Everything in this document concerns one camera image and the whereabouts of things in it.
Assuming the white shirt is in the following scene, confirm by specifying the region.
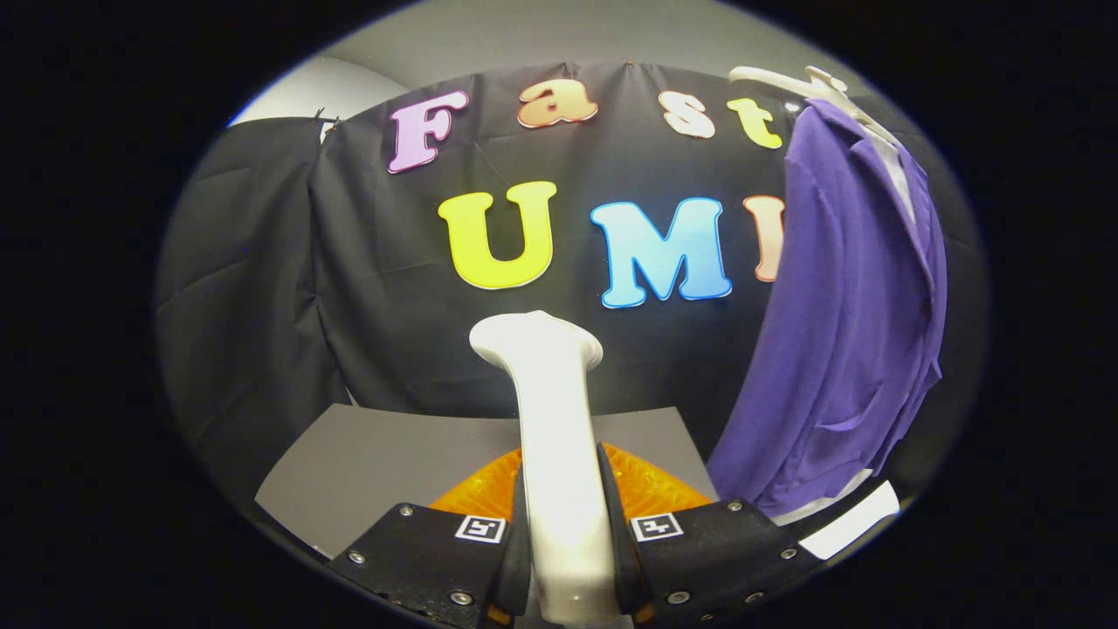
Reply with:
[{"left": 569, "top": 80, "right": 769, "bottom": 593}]
[{"left": 860, "top": 122, "right": 918, "bottom": 225}]

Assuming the white plastic hanger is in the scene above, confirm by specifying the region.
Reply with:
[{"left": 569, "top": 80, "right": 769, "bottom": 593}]
[{"left": 728, "top": 66, "right": 901, "bottom": 146}]

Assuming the purple corduroy jacket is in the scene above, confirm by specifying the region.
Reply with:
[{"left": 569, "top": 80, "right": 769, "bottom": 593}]
[{"left": 706, "top": 98, "right": 949, "bottom": 519}]

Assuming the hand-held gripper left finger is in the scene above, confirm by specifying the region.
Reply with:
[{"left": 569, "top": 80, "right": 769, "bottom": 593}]
[{"left": 326, "top": 446, "right": 533, "bottom": 629}]

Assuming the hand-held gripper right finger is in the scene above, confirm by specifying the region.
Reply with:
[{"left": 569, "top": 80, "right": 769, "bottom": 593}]
[{"left": 597, "top": 441, "right": 827, "bottom": 626}]

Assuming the white garment steamer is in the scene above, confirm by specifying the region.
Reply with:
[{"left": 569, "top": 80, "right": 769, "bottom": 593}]
[{"left": 469, "top": 310, "right": 635, "bottom": 628}]

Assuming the white sheet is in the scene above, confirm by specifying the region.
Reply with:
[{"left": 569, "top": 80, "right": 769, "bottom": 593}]
[{"left": 797, "top": 480, "right": 901, "bottom": 561}]

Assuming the black backdrop cloth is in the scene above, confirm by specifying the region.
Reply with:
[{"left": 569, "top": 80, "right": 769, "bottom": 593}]
[{"left": 155, "top": 59, "right": 990, "bottom": 525}]

